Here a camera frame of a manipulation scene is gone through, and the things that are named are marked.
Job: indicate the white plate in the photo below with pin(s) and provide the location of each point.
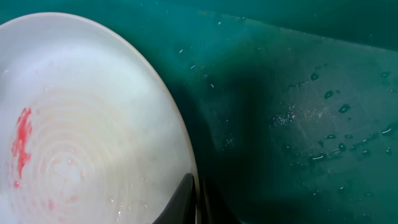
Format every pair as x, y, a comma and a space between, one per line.
89, 131

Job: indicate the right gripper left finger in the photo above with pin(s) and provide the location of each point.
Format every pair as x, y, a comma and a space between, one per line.
181, 208

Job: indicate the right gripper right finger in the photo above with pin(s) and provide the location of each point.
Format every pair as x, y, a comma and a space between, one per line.
214, 209

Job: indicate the teal plastic tray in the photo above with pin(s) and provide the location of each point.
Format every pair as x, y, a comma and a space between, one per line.
291, 106

